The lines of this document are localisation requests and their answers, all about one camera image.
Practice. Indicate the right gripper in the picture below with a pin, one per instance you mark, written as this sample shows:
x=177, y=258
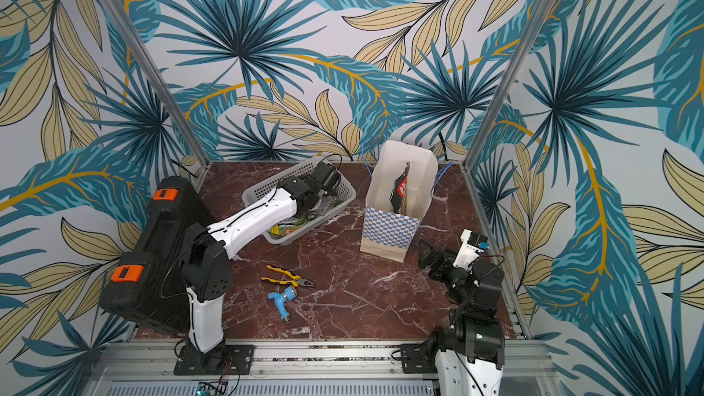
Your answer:
x=434, y=258

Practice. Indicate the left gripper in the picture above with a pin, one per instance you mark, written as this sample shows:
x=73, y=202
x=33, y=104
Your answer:
x=327, y=201

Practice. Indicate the checkered paper bag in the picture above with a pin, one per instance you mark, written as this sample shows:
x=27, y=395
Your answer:
x=385, y=234

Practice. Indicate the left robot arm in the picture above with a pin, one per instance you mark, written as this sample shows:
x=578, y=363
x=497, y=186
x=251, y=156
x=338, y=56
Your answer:
x=205, y=260

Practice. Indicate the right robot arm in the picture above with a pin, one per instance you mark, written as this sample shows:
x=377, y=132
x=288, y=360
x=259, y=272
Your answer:
x=468, y=354

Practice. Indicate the light green condiment packet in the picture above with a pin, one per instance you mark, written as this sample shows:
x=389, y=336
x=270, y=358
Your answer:
x=290, y=225

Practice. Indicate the white plastic basket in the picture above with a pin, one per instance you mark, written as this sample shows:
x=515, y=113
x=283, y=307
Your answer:
x=344, y=194

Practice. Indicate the yellow black pliers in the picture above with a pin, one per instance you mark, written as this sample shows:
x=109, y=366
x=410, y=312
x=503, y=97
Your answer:
x=289, y=278

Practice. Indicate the blue plastic fitting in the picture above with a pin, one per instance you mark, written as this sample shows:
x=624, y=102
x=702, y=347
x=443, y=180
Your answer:
x=281, y=299

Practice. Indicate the black orange tool case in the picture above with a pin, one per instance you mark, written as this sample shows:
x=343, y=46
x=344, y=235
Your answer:
x=146, y=287

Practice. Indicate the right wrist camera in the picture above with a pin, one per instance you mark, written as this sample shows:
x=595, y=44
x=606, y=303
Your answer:
x=473, y=246

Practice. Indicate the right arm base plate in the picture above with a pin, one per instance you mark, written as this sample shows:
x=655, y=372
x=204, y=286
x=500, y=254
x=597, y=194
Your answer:
x=418, y=358

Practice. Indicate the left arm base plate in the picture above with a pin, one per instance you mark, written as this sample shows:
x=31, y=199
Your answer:
x=222, y=360

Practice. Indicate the aluminium front rail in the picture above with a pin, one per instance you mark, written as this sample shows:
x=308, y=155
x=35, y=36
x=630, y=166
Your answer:
x=305, y=367

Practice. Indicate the left aluminium frame post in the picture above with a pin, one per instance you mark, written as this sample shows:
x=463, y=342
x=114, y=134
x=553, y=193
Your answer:
x=149, y=68

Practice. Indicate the aluminium frame post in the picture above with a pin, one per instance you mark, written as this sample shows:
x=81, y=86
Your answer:
x=149, y=68
x=525, y=44

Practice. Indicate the right aluminium frame post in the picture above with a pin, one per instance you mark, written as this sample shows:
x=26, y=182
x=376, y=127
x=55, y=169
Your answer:
x=525, y=44

